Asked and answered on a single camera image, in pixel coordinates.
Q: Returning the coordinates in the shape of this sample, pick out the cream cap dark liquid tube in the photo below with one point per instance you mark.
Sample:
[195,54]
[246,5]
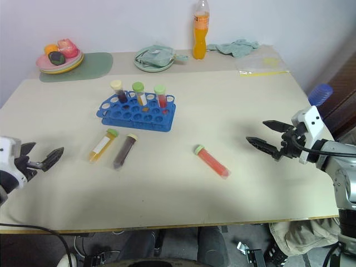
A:
[125,151]
[120,92]

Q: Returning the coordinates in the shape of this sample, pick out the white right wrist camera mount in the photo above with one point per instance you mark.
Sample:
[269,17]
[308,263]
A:
[313,125]

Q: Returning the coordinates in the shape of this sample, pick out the green cap labelled yellow tube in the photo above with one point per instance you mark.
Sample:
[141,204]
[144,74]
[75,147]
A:
[140,94]
[101,146]

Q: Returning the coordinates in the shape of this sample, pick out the blue test tube rack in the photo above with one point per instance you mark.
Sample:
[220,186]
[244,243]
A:
[130,116]

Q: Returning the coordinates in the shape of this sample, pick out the orange soda plastic bottle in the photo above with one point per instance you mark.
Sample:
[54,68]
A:
[200,36]

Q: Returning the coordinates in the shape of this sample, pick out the black padded cylinder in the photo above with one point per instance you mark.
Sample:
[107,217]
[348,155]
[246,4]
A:
[212,244]

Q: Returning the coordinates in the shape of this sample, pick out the clear zip plastic bag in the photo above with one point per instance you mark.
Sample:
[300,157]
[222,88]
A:
[261,65]

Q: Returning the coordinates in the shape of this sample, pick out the black metal bracket device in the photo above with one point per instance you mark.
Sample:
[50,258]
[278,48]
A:
[251,256]

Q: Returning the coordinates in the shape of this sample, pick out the light green round plate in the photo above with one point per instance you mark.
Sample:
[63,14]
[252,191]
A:
[144,67]

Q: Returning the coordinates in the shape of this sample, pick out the orange toy fruit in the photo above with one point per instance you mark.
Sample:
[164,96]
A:
[50,49]

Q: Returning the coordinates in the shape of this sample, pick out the beige table cover sheet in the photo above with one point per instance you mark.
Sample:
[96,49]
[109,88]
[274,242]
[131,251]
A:
[172,189]

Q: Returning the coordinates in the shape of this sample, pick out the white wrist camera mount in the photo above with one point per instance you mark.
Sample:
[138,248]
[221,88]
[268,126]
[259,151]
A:
[313,125]
[9,155]

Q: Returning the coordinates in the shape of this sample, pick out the green cap red liquid tube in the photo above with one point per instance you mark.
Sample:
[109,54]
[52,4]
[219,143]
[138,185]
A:
[161,98]
[212,162]

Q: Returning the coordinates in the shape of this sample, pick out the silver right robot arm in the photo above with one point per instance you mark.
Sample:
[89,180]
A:
[342,172]

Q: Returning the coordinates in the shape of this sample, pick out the pink red toy fruit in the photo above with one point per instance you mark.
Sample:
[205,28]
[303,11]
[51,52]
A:
[67,48]

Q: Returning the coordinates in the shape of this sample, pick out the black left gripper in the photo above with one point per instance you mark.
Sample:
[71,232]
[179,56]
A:
[27,167]

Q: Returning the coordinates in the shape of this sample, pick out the beige fabric bag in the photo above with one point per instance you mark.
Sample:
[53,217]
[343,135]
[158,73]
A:
[303,233]

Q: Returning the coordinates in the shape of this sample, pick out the pink plate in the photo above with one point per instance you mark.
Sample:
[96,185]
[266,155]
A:
[44,61]

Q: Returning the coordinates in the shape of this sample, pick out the light green crumpled cloth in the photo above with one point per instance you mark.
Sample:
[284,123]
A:
[236,48]

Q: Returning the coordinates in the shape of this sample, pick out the blue bottle cap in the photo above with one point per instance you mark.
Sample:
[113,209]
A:
[321,94]

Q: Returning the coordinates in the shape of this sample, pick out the yellow plate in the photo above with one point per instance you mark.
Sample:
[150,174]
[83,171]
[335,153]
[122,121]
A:
[69,69]

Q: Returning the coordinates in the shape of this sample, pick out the green rounded placemat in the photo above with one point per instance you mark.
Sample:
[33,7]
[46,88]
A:
[94,66]

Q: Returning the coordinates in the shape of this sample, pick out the brown wooden furniture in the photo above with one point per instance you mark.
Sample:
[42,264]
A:
[343,91]

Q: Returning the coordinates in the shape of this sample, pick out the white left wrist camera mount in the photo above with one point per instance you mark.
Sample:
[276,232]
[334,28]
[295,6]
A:
[9,155]

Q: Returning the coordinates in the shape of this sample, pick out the dark purple green toy fruit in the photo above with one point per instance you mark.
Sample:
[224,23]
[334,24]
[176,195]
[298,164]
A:
[56,57]

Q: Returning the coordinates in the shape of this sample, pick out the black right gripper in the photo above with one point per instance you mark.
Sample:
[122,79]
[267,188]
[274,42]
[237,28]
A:
[290,144]

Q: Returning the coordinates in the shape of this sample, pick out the white shoe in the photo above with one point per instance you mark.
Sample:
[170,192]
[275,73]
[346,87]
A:
[68,260]

